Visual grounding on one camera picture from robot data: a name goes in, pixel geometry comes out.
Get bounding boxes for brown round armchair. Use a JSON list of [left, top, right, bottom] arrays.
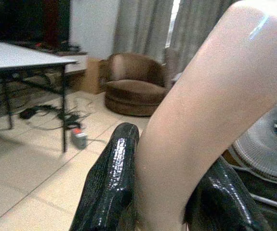
[[104, 52, 171, 118]]

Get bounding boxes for black glossy right gripper left finger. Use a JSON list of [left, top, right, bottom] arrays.
[[68, 122, 140, 231]]

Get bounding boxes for black television screen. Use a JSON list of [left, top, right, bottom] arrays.
[[0, 0, 72, 48]]

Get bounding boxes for black cable bundle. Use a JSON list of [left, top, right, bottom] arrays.
[[19, 103, 91, 132]]

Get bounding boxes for grey power strip cord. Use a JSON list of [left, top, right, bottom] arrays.
[[87, 137, 111, 146]]

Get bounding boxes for white broom handle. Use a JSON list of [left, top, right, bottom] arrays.
[[134, 0, 277, 231]]

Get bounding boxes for white folding table black legs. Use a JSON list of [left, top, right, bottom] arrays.
[[0, 40, 79, 154]]

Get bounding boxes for brown cardboard box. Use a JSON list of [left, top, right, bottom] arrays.
[[84, 56, 108, 95]]

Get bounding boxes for black glossy right gripper right finger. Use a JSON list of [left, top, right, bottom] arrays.
[[183, 155, 272, 231]]

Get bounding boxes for grey power strip red switch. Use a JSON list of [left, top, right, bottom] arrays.
[[70, 128, 89, 149]]

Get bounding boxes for grey curtain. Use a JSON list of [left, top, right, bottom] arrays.
[[169, 0, 237, 74], [113, 0, 175, 64]]

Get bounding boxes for low television cabinet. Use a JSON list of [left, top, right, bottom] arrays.
[[53, 45, 89, 77]]

